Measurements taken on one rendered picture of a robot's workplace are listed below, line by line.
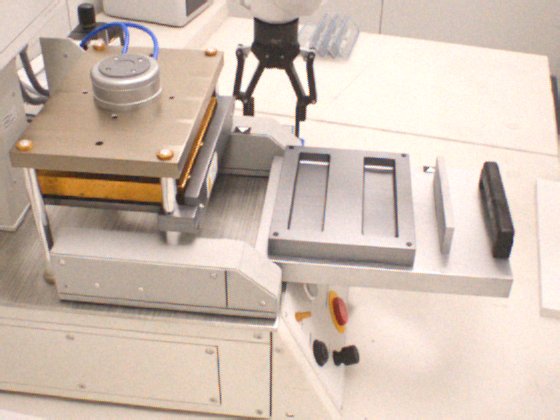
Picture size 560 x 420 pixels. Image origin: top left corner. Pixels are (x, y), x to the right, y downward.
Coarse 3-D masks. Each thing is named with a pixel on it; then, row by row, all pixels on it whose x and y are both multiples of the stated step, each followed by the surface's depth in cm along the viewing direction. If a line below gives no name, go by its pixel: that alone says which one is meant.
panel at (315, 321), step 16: (288, 288) 85; (320, 288) 96; (336, 288) 103; (288, 304) 83; (304, 304) 88; (320, 304) 94; (288, 320) 82; (304, 320) 87; (320, 320) 92; (336, 320) 98; (304, 336) 85; (320, 336) 91; (336, 336) 97; (304, 352) 84; (320, 368) 87; (336, 368) 93; (336, 384) 91; (336, 400) 89
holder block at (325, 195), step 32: (288, 160) 93; (320, 160) 96; (352, 160) 94; (384, 160) 95; (288, 192) 88; (320, 192) 90; (352, 192) 88; (384, 192) 91; (288, 224) 84; (320, 224) 85; (352, 224) 83; (384, 224) 85; (320, 256) 81; (352, 256) 81; (384, 256) 80
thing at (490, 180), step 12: (492, 168) 90; (480, 180) 93; (492, 180) 88; (492, 192) 86; (504, 192) 86; (492, 204) 85; (504, 204) 84; (492, 216) 84; (504, 216) 82; (504, 228) 80; (504, 240) 81; (504, 252) 82
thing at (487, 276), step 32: (416, 192) 93; (448, 192) 86; (480, 192) 93; (416, 224) 87; (448, 224) 81; (480, 224) 87; (288, 256) 82; (416, 256) 82; (448, 256) 82; (480, 256) 82; (384, 288) 82; (416, 288) 81; (448, 288) 81; (480, 288) 81
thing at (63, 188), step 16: (208, 112) 90; (192, 144) 84; (192, 160) 81; (48, 176) 78; (64, 176) 78; (80, 176) 78; (96, 176) 78; (112, 176) 78; (128, 176) 78; (48, 192) 79; (64, 192) 79; (80, 192) 79; (96, 192) 79; (112, 192) 79; (128, 192) 78; (144, 192) 78; (160, 192) 78; (96, 208) 80; (112, 208) 80; (128, 208) 80; (144, 208) 79
